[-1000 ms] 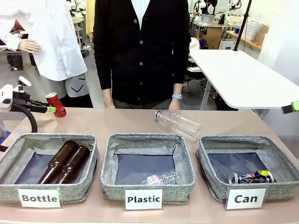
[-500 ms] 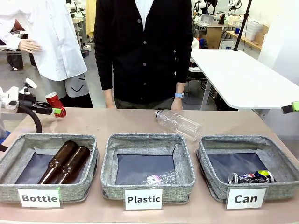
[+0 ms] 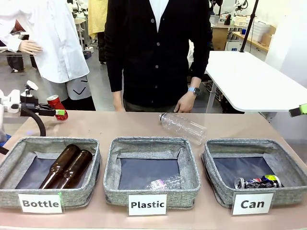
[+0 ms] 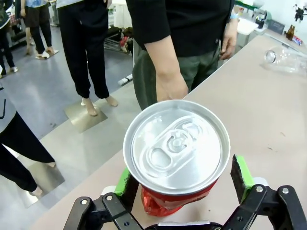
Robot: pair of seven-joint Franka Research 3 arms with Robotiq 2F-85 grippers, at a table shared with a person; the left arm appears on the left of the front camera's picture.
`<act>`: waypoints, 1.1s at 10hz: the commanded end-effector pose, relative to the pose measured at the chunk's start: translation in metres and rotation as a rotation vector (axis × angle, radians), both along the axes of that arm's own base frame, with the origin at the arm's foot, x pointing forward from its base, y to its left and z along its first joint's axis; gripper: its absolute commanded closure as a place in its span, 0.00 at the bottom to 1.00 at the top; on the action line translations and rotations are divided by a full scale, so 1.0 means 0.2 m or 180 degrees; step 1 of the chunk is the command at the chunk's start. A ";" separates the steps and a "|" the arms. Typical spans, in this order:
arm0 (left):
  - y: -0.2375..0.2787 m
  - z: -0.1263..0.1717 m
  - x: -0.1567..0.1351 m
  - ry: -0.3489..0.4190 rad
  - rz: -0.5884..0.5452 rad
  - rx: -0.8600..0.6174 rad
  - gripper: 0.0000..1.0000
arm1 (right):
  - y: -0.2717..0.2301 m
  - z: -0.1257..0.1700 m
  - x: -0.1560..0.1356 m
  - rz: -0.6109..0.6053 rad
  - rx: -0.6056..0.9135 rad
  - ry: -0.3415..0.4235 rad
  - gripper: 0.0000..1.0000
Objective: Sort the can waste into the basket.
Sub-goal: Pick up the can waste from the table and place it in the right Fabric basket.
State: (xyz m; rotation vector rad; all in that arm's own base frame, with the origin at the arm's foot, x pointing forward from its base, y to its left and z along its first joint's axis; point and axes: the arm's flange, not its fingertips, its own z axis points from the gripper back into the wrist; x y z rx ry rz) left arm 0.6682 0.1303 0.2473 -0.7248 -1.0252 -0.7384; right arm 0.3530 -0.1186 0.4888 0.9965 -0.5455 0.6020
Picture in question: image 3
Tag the person's left hand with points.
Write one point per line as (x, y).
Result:
(185, 103)

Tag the bystander's hand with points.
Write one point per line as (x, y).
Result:
(30, 47)

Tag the red drink can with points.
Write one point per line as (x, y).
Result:
(56, 103)

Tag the black tripod pole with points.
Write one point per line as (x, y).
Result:
(249, 24)

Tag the crushed black blue can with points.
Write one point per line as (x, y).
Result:
(256, 183)

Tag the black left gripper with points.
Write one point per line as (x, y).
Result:
(28, 109)

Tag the white Bottle label sign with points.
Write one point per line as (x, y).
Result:
(40, 203)

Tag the person's right forearm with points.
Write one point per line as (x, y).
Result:
(117, 98)

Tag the white side table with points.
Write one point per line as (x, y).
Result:
(251, 79)

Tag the grey fabric basket labelled Can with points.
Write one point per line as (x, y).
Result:
(216, 189)

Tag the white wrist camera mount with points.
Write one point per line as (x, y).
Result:
(31, 85)

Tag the brown glass bottle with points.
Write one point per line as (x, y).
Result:
(78, 165)
(62, 160)

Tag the yellow hanging garment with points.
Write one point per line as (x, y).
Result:
(97, 16)

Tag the crushed clear plastic bottle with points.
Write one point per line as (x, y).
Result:
(168, 183)

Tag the grey fabric basket labelled Bottle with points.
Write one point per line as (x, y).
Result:
(14, 191)

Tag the white Can label sign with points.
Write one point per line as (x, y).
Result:
(253, 203)

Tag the person's left forearm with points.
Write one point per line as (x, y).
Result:
(199, 60)

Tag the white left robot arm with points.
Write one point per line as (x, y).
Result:
(9, 100)

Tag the wooden workbench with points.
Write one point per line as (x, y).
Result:
(251, 42)

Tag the grey fabric basket labelled Plastic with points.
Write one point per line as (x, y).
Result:
(112, 191)

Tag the blue band wristwatch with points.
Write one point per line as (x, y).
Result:
(194, 91)

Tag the bystander in white shirt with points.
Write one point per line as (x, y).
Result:
(57, 36)

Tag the white plastic storage bins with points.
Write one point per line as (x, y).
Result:
(261, 30)

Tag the white Plastic label sign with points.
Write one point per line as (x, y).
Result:
(147, 204)

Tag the person in black cardigan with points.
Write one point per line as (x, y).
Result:
(156, 60)

